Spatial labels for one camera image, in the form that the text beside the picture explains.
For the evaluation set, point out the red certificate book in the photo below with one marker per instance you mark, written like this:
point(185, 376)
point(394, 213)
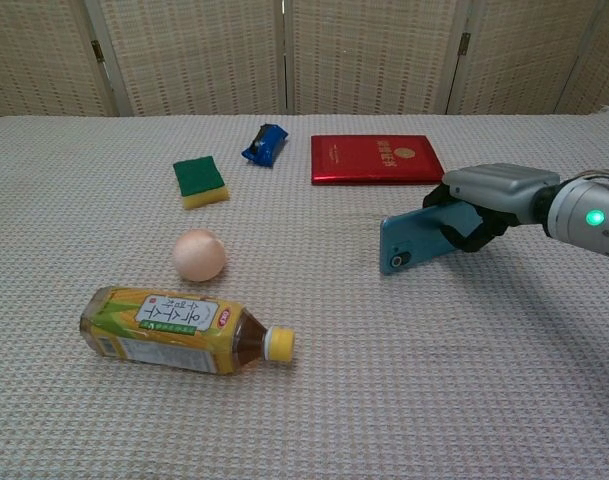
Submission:
point(374, 157)

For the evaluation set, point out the beige woven tablecloth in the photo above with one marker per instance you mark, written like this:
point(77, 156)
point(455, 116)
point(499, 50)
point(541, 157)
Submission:
point(304, 410)

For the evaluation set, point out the bamboo folding screen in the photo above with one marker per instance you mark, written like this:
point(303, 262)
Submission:
point(304, 55)

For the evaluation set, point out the black smartphone with blue back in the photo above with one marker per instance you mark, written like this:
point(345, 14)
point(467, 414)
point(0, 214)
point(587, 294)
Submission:
point(419, 240)

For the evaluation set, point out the blue snack packet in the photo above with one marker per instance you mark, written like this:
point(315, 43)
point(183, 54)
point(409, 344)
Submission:
point(265, 145)

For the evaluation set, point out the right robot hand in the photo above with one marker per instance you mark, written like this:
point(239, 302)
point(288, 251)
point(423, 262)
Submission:
point(494, 197)

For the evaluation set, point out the yellow tea bottle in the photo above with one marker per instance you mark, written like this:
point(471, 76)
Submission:
point(184, 330)

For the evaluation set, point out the beige egg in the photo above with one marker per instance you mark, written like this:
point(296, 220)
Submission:
point(199, 255)

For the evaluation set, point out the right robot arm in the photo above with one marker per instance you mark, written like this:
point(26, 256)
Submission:
point(586, 215)

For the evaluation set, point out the green and yellow sponge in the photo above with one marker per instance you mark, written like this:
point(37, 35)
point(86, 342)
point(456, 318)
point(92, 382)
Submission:
point(200, 181)

